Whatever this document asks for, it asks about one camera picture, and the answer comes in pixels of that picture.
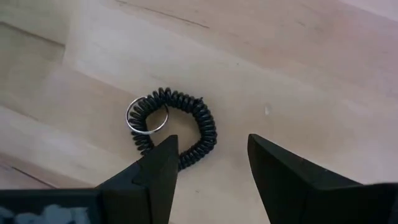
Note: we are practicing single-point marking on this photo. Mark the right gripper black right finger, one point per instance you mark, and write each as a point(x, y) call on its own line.
point(280, 186)

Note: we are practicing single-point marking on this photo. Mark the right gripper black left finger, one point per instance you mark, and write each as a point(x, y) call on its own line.
point(155, 183)

